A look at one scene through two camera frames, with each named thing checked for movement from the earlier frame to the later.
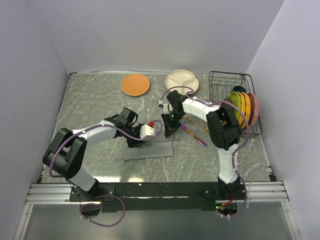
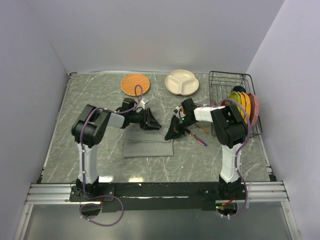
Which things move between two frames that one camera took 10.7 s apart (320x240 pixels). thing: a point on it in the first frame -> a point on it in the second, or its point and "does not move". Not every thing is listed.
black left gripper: [134, 143] -> [147, 117]
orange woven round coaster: [135, 84] does not move
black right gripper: [170, 127] -> [175, 131]
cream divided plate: [181, 78] does not move
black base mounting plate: [159, 196] does not move
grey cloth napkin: [160, 146] does not move
